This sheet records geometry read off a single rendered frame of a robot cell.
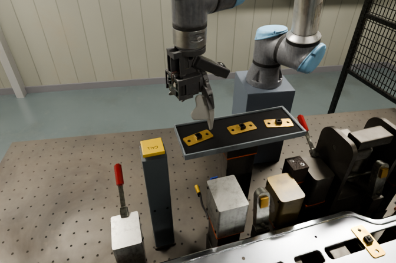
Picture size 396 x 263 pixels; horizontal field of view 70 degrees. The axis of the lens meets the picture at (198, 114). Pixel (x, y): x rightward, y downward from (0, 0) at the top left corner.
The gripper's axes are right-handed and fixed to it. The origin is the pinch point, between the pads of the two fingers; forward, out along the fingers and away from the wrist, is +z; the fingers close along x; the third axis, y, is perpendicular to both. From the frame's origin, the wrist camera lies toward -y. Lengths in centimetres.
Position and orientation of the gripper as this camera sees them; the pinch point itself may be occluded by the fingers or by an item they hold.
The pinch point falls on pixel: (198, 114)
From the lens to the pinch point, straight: 76.3
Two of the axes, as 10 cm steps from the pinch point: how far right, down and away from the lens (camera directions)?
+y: -8.6, 3.0, -4.2
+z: 0.0, 8.1, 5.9
